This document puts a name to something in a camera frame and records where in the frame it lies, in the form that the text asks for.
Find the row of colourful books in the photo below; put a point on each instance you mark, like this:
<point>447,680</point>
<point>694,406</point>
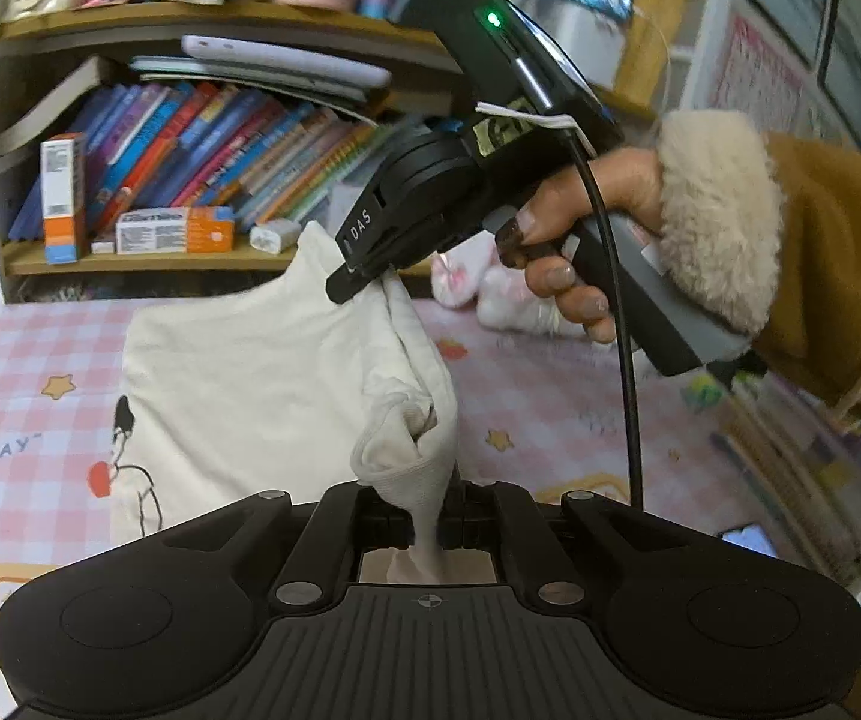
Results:
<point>235,150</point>

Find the white and pink plush rabbit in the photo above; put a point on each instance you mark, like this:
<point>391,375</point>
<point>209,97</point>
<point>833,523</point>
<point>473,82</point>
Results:
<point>505,300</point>

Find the white flat device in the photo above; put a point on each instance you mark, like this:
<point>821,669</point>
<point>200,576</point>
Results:
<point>288,60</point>

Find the pile of flat notebooks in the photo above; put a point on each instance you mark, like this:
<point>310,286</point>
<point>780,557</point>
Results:
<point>250,79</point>

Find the person's right hand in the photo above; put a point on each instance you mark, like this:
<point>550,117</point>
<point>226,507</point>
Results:
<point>625,184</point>

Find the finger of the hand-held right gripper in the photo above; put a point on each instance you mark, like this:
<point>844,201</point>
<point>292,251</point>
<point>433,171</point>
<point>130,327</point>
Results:
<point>378,255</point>

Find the stack of books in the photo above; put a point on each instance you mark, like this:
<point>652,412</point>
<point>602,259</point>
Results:
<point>813,480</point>

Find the long orange and white box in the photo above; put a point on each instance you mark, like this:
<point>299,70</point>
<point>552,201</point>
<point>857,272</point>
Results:
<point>175,231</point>

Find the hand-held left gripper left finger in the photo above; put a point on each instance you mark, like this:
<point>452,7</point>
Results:
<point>389,530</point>

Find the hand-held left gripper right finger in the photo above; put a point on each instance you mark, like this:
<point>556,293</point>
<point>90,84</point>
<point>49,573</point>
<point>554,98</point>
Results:
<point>462,530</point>

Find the white t-shirt with cartoon print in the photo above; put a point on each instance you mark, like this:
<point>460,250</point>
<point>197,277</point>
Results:
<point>250,375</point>

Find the tall orange and white box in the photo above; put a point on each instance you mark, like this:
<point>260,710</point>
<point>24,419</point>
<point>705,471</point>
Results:
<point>64,199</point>

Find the pink checked desk mat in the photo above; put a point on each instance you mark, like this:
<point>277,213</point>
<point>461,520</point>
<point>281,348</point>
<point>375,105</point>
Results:
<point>25,405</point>

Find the white and wood bookshelf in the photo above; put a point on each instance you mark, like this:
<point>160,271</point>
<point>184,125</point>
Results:
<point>138,261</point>

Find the small white flat box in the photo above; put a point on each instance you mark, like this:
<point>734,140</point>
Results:
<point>103,247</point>

